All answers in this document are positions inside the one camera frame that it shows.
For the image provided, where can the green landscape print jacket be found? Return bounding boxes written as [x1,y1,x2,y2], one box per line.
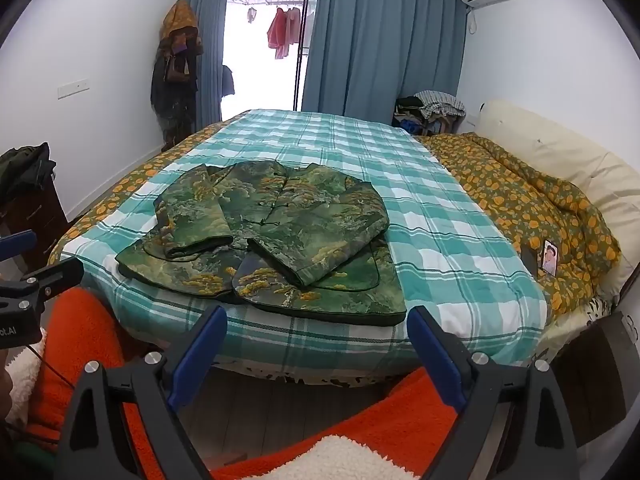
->
[116,160,406,326]

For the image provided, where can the pink hanging garment outside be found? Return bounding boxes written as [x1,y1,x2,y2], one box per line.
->
[267,8,302,60]

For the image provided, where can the blue curtain left panel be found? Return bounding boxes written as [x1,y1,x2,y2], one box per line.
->
[186,0,227,130]

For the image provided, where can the teal plaid bed sheet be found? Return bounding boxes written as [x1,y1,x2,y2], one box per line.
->
[61,110,547,382]

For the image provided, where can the dark clothes on dresser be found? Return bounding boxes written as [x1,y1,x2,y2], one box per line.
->
[0,142,56,206]

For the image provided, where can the smartphone on quilt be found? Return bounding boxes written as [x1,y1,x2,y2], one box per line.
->
[540,240,559,276]

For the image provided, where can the orange floral green quilt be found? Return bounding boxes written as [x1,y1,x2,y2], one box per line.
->
[416,133,622,318]

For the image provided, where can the coat rack with clothes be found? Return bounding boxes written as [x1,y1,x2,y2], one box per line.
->
[150,0,203,152]

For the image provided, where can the blue curtain panel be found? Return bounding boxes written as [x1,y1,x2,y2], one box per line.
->
[186,0,227,130]
[302,0,466,124]

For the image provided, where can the blue curtain right panel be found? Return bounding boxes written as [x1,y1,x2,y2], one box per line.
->
[302,0,466,124]

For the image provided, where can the pile of clothes by bed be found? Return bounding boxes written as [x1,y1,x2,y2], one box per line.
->
[392,90,466,136]

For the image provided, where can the cream padded headboard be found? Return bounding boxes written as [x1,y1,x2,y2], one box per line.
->
[475,100,639,300]

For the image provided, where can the white wall switch plate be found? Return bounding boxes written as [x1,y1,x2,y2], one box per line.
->
[56,79,90,100]

